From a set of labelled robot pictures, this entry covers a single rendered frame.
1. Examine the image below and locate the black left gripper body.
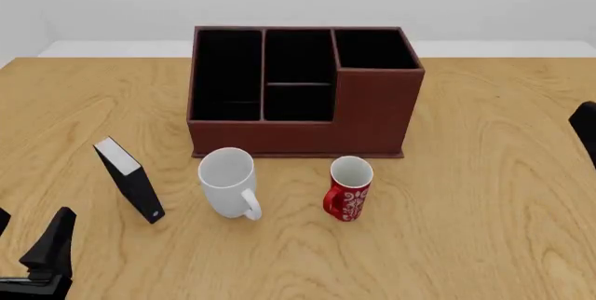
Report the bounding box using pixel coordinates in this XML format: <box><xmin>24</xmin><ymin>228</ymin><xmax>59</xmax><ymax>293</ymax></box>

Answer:
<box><xmin>0</xmin><ymin>266</ymin><xmax>75</xmax><ymax>300</ymax></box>

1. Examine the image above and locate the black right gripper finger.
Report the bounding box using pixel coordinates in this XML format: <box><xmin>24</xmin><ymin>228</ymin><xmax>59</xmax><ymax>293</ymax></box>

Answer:
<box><xmin>568</xmin><ymin>101</ymin><xmax>596</xmax><ymax>169</ymax></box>

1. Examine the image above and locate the white mug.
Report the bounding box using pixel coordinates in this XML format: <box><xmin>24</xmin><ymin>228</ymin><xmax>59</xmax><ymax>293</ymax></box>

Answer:
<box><xmin>197</xmin><ymin>146</ymin><xmax>263</xmax><ymax>222</ymax></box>

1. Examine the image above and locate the red-brown desk caddy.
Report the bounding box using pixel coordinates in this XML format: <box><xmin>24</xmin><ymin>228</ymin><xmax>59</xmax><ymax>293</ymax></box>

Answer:
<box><xmin>186</xmin><ymin>25</ymin><xmax>426</xmax><ymax>159</ymax></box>

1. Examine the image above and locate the red patterned mug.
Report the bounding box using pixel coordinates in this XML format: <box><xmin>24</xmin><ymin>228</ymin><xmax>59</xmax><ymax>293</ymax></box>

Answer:
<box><xmin>322</xmin><ymin>155</ymin><xmax>374</xmax><ymax>223</ymax></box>

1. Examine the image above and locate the black book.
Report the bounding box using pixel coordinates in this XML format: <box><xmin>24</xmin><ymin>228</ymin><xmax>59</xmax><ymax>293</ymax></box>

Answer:
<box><xmin>92</xmin><ymin>135</ymin><xmax>166</xmax><ymax>225</ymax></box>

